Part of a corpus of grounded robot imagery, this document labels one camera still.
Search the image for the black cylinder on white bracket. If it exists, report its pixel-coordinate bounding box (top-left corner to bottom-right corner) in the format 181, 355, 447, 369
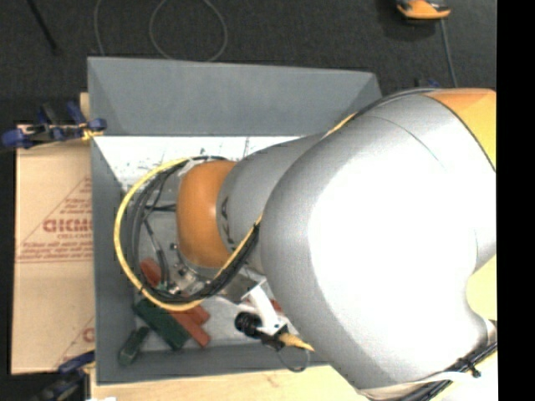
233, 284, 316, 353

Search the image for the dark green flat block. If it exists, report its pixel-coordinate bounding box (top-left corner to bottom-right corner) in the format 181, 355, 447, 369
117, 326, 150, 367
132, 297, 191, 352

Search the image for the grey metal bin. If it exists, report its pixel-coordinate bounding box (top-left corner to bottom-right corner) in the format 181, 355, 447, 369
86, 56, 384, 384

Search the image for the red-brown flat block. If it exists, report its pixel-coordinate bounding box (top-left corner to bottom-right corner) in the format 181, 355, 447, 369
140, 258, 165, 292
188, 323, 212, 348
168, 304, 211, 327

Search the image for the brown cardboard board red print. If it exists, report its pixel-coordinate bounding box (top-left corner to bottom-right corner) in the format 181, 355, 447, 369
9, 135, 98, 376

